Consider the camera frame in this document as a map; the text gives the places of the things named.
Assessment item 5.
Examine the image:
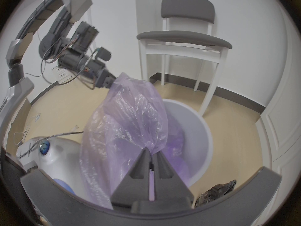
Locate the white chair with grey seat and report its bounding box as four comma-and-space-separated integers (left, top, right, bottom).
136, 0, 232, 118

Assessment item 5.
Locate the grey braided cable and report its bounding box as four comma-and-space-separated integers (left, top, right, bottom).
44, 131, 84, 141

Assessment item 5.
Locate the white wardrobe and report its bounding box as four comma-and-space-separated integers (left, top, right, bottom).
259, 0, 301, 221

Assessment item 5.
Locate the white chest of drawers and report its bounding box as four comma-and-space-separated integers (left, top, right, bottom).
52, 64, 76, 85

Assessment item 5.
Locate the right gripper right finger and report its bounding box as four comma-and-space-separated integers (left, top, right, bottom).
152, 151, 195, 212

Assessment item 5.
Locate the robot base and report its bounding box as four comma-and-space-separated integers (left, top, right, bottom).
15, 136, 85, 197

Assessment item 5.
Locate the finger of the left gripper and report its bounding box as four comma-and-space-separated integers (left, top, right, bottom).
104, 71, 118, 89

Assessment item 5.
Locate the purple plastic bag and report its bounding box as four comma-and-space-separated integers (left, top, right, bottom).
79, 72, 191, 209

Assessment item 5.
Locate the crumpled black plastic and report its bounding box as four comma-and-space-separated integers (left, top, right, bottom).
194, 179, 237, 208

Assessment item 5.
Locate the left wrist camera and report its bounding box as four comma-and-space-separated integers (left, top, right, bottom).
88, 47, 111, 65

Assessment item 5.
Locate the white trash bin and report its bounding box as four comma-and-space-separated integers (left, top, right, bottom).
162, 99, 214, 188

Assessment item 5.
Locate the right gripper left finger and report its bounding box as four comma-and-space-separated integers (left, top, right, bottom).
110, 147, 151, 213

